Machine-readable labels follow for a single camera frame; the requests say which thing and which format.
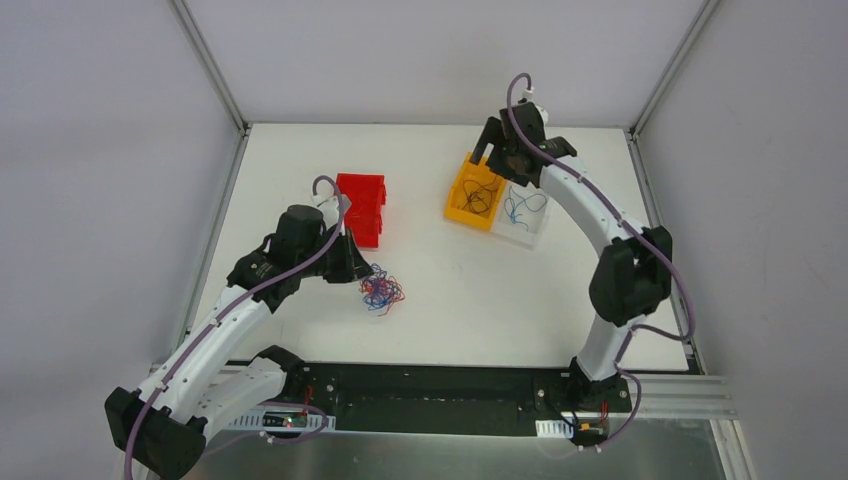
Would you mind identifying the yellow plastic bin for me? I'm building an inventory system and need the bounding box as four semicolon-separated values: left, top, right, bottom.
444;152;507;232

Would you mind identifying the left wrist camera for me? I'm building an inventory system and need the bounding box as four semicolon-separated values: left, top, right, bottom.
312;194;352;230

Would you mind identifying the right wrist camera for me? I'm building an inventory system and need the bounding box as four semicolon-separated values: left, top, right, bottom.
525;100;549;125

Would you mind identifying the white translucent plastic bin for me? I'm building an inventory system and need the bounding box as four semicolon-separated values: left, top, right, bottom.
490;182;549;249

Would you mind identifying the right aluminium frame post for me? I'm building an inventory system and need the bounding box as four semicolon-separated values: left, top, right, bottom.
629;0;723;140

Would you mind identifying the purple thin cable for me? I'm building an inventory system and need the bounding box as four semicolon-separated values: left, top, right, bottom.
460;173;502;217

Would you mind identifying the blue thin cable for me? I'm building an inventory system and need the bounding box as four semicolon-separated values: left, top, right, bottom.
503;188;549;232

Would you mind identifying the left white cable duct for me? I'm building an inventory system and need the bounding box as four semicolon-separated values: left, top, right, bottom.
226;409;336;434

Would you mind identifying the white cable duct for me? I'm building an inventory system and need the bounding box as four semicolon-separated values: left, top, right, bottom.
535;420;575;439
226;409;336;434

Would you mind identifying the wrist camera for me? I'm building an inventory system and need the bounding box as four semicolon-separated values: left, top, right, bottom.
312;194;352;230
525;100;549;125

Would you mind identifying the aluminium frame post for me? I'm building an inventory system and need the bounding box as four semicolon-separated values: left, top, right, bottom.
629;0;723;140
168;0;249;136

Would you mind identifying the left aluminium frame post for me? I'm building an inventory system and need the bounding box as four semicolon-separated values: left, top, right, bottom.
168;0;249;136

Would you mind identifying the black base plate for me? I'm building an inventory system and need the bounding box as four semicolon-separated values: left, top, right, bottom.
239;344;634;439

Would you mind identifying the right white cable duct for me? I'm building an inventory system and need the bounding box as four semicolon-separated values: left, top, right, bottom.
535;420;575;439

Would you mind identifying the red plastic bin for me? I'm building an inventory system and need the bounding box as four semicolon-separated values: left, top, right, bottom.
336;173;386;249

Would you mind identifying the cable bundle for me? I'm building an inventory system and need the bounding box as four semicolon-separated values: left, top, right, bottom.
358;263;407;317

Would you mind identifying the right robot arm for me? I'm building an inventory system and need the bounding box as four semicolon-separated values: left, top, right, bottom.
470;102;672;410

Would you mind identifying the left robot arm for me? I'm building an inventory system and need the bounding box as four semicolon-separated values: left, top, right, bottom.
105;197;373;479

